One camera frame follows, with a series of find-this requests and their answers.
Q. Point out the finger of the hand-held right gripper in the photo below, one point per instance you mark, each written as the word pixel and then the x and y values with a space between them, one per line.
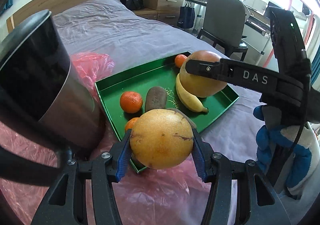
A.
pixel 207 68

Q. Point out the yellow grapefruit reddish blush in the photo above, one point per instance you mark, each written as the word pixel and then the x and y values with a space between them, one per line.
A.
pixel 200 85

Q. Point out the yellow banana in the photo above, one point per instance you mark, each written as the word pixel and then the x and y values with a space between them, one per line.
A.
pixel 187 100

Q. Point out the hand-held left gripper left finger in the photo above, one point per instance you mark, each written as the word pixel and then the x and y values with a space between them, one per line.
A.
pixel 123 160

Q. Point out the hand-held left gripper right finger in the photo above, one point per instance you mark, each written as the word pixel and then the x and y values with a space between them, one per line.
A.
pixel 199 158

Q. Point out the orange mandarin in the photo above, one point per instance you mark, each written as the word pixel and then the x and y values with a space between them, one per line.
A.
pixel 180 61
pixel 131 102
pixel 130 124

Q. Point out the red plastic bag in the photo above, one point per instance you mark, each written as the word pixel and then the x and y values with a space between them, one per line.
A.
pixel 92 65
pixel 155 190

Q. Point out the steel trash can black lid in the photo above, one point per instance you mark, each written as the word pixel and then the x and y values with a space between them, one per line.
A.
pixel 37 65

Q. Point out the dark blue tote bag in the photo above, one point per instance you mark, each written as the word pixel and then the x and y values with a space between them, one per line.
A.
pixel 186 17

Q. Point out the grey chair black frame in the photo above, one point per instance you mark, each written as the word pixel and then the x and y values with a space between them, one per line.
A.
pixel 222 17

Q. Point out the teal curtain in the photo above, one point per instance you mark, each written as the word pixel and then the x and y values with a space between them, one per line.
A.
pixel 8 1

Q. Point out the bed with purple sheet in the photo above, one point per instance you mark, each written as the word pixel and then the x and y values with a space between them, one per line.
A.
pixel 112 25

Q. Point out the person's right hand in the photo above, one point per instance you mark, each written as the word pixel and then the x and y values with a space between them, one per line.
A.
pixel 265 140

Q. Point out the long brown kiwi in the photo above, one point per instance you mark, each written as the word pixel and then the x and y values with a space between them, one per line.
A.
pixel 155 98

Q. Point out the green tray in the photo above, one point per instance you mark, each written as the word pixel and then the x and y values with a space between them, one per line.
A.
pixel 150 77

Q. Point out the yellow grapefruit brown scar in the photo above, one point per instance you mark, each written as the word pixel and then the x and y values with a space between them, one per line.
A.
pixel 162 137

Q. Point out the low wooden nightstand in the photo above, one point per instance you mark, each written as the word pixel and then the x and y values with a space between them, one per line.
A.
pixel 150 14

